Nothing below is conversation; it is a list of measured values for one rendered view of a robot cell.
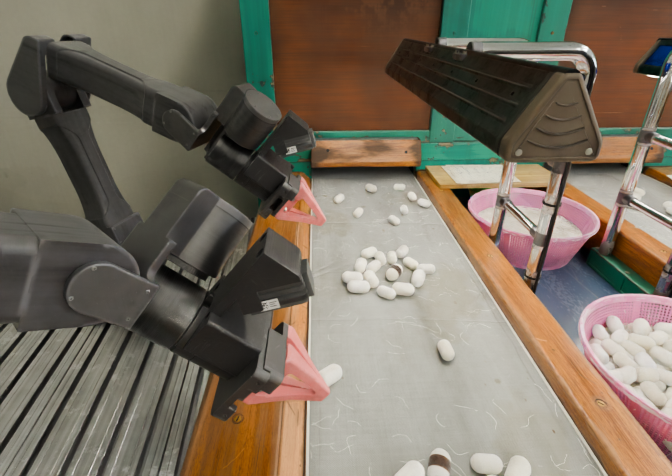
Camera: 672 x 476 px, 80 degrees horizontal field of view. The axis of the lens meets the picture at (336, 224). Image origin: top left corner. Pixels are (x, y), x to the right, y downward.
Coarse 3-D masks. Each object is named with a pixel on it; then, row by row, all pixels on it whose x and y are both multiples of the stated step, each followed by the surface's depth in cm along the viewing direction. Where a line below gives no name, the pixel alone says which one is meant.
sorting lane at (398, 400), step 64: (320, 192) 106; (384, 192) 106; (320, 256) 77; (448, 256) 77; (320, 320) 60; (384, 320) 60; (448, 320) 60; (384, 384) 50; (448, 384) 50; (512, 384) 50; (320, 448) 42; (384, 448) 42; (448, 448) 42; (512, 448) 42; (576, 448) 42
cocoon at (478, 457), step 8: (472, 456) 40; (480, 456) 40; (488, 456) 40; (496, 456) 40; (472, 464) 40; (480, 464) 39; (488, 464) 39; (496, 464) 39; (480, 472) 39; (488, 472) 39; (496, 472) 39
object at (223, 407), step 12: (204, 300) 34; (204, 312) 32; (192, 324) 32; (264, 336) 34; (180, 348) 32; (264, 348) 33; (192, 360) 33; (204, 360) 33; (216, 372) 34; (252, 372) 31; (264, 372) 31; (228, 384) 33; (240, 384) 31; (252, 384) 31; (216, 396) 34; (228, 396) 32; (216, 408) 32; (228, 408) 32
